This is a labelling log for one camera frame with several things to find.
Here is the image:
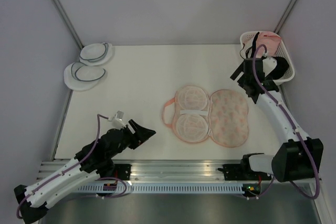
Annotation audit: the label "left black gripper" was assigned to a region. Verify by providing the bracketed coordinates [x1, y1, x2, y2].
[107, 119, 156, 159]

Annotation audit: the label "white black-trimmed bra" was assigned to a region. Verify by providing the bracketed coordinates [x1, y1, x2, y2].
[239, 31, 268, 59]

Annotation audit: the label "floral mesh laundry bag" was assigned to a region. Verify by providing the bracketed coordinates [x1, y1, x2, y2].
[161, 86, 249, 148]

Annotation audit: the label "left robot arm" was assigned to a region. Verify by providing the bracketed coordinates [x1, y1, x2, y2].
[14, 120, 156, 223]

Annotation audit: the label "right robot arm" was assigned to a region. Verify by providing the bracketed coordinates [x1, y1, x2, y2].
[230, 58, 323, 182]

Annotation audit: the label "lower white mesh laundry bag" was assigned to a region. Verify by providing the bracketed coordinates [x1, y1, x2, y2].
[64, 62, 107, 91]

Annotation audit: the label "white mesh laundry bag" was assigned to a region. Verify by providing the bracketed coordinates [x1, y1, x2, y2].
[79, 42, 115, 66]
[64, 62, 107, 91]

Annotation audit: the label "upper white mesh laundry bag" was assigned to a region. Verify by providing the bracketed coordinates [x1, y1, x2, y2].
[79, 42, 115, 66]

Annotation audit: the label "black garment in basket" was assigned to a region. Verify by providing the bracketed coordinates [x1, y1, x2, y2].
[268, 57, 289, 80]

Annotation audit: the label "pink garment in basket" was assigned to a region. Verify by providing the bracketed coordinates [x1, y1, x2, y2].
[256, 31, 282, 57]

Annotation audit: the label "white plastic basket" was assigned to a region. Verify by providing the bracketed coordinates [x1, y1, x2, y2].
[239, 31, 296, 86]

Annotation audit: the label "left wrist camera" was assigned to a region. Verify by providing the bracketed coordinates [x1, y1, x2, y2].
[107, 111, 126, 130]

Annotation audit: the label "aluminium front rail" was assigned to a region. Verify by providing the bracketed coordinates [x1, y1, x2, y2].
[36, 159, 323, 183]

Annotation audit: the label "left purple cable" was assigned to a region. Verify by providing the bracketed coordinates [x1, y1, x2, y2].
[16, 113, 128, 218]

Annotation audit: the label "purple cable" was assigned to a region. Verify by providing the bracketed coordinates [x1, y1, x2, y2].
[16, 113, 128, 218]
[246, 44, 322, 200]

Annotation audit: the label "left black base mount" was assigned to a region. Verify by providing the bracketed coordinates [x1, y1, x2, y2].
[103, 164, 131, 193]

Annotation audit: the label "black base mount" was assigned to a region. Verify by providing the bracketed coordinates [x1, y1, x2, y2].
[217, 164, 272, 200]
[103, 164, 131, 193]

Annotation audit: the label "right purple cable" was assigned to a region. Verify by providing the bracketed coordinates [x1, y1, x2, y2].
[246, 44, 322, 200]

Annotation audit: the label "white slotted cable duct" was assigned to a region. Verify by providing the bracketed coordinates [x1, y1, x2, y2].
[47, 183, 244, 194]

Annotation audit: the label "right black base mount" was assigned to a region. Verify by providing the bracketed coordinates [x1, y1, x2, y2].
[217, 164, 272, 200]

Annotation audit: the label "right aluminium corner post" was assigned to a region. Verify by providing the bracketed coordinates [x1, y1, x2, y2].
[271, 0, 316, 34]

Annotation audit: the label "aluminium corner post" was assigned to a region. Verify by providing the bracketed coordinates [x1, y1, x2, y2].
[271, 0, 316, 34]
[51, 0, 83, 50]

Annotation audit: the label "left aluminium corner post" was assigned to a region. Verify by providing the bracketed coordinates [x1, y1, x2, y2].
[51, 0, 83, 50]

